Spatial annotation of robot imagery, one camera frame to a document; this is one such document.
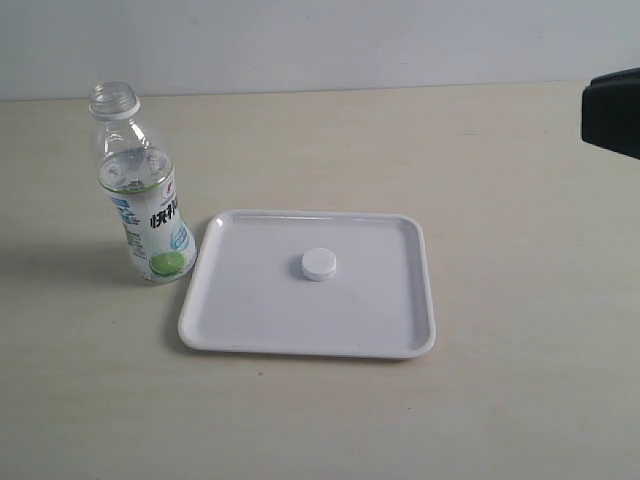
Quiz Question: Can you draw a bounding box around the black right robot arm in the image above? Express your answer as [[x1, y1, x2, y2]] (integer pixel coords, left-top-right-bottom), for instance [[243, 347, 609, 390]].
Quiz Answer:
[[580, 68, 640, 160]]

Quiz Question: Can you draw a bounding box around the clear plastic lime drink bottle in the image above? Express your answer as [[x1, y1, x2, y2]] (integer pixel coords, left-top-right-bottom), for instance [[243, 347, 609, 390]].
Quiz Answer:
[[89, 82, 197, 283]]

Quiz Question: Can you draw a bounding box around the white bottle cap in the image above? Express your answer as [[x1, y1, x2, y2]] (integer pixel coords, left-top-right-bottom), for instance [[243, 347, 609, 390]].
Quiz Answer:
[[300, 248, 337, 282]]

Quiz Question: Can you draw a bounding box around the white rectangular plastic tray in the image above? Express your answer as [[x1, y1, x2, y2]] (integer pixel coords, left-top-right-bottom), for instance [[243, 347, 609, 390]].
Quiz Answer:
[[177, 210, 436, 360]]

